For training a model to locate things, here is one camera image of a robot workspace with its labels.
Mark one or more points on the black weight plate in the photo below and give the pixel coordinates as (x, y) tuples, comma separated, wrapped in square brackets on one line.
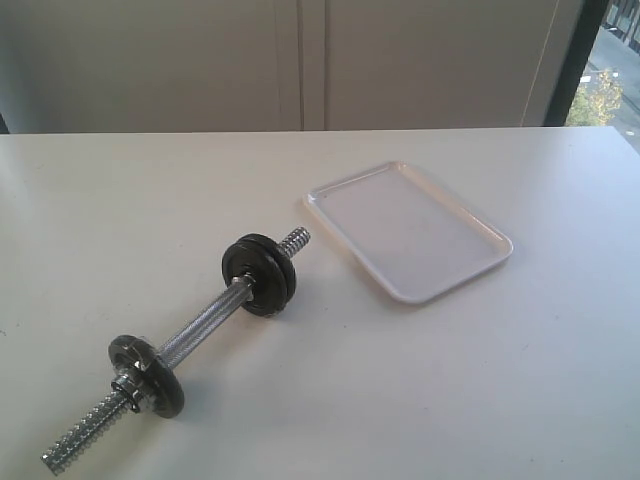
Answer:
[(249, 261), (127, 351), (281, 254)]

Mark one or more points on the chrome threaded dumbbell bar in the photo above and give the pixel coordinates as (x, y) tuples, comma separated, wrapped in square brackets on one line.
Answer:
[(176, 349)]

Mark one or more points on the white plastic tray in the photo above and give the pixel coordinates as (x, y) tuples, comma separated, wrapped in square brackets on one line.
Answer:
[(414, 236)]

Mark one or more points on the chrome spin-lock collar nut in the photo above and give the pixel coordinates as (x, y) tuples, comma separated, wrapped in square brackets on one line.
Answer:
[(138, 393)]

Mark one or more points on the dark window frame post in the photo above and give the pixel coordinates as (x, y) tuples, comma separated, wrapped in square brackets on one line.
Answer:
[(581, 43)]

